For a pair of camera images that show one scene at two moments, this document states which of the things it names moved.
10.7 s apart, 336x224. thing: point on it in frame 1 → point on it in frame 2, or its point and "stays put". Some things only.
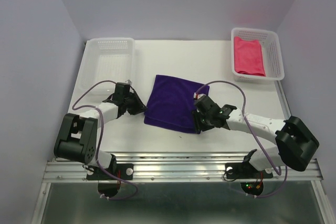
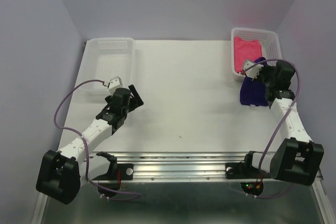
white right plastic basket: x=272 y=59 stays put
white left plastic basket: x=108 y=59 stays put
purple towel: x=171 y=104 → x=253 y=92
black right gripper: x=198 y=125 → x=265 y=67
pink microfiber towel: x=248 y=56 stays put
